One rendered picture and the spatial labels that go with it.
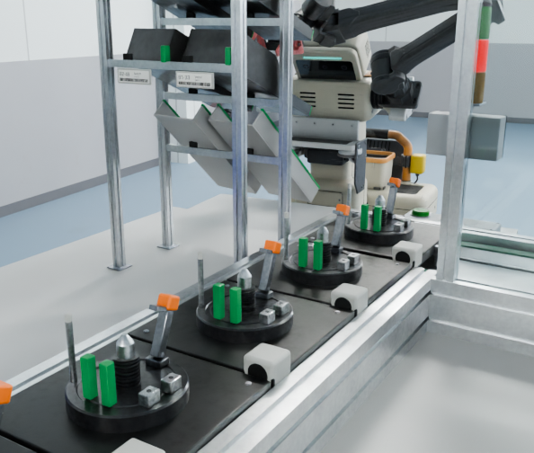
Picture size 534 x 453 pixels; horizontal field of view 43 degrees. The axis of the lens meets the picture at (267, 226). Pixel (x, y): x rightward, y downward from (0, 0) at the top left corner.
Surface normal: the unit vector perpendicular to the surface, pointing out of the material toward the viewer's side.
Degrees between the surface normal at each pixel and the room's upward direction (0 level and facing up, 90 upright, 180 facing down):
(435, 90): 90
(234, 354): 0
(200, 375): 0
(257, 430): 0
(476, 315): 90
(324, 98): 98
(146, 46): 65
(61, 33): 90
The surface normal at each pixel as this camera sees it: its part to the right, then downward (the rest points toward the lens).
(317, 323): 0.00, -0.96
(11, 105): 0.91, 0.12
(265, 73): 0.75, 0.19
